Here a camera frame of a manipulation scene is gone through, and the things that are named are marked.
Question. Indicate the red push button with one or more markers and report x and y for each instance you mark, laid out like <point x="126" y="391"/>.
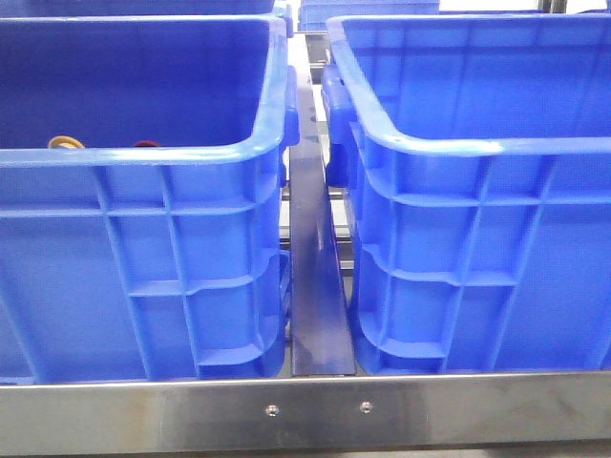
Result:
<point x="146" y="144"/>

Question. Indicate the yellow push button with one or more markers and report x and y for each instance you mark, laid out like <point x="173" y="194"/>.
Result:
<point x="65" y="142"/>

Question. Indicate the dark metal divider bar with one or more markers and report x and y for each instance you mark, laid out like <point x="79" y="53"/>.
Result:
<point x="321" y="343"/>

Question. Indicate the left blue plastic bin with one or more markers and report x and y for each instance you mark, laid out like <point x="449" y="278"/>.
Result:
<point x="143" y="264"/>

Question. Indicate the blue plastic bin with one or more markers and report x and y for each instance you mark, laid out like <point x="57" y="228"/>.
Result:
<point x="143" y="264"/>
<point x="477" y="153"/>

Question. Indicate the right blue plastic bin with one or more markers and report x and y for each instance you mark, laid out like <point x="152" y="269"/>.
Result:
<point x="477" y="153"/>

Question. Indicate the rear right blue bin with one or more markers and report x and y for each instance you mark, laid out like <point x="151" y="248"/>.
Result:
<point x="314" y="14"/>

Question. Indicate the rear left blue bin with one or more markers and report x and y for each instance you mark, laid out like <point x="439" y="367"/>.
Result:
<point x="78" y="8"/>

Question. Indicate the steel front rail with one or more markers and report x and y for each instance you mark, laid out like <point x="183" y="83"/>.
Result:
<point x="353" y="413"/>

